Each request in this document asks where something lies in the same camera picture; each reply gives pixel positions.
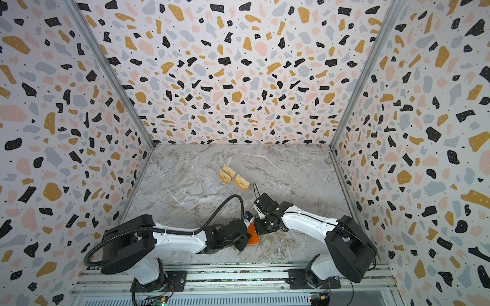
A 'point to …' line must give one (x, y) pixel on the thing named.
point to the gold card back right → (242, 182)
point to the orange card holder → (254, 240)
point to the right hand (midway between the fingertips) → (256, 227)
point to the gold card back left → (229, 171)
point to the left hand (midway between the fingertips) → (254, 234)
